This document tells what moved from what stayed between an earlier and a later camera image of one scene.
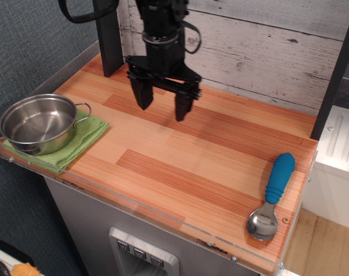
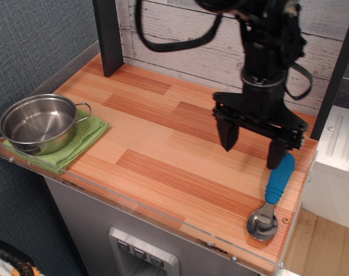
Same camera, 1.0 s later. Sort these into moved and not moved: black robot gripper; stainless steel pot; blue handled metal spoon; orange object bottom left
Moved: black robot gripper
Not moved: orange object bottom left; blue handled metal spoon; stainless steel pot
